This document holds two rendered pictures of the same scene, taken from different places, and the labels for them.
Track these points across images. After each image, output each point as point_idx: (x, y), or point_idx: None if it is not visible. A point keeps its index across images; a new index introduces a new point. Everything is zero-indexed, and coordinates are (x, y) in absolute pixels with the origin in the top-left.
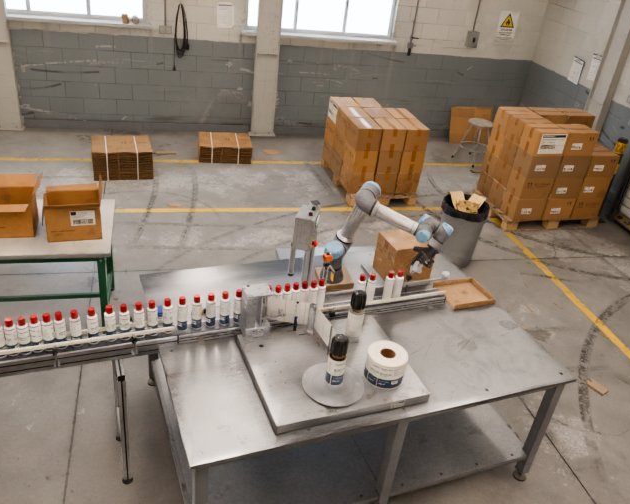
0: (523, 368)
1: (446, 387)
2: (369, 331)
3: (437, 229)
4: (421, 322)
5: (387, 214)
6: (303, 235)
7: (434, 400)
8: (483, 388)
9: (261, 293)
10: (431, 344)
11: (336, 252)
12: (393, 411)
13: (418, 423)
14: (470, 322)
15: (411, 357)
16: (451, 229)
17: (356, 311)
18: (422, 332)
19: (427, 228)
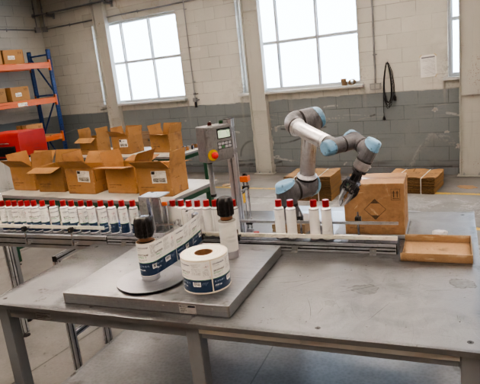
0: (411, 323)
1: (270, 313)
2: (255, 254)
3: (358, 144)
4: (338, 264)
5: (301, 129)
6: (202, 145)
7: (237, 319)
8: (315, 325)
9: (152, 196)
10: (318, 280)
11: (280, 186)
12: (180, 315)
13: None
14: (405, 273)
15: (276, 285)
16: (372, 142)
17: (221, 219)
18: (324, 270)
19: (334, 139)
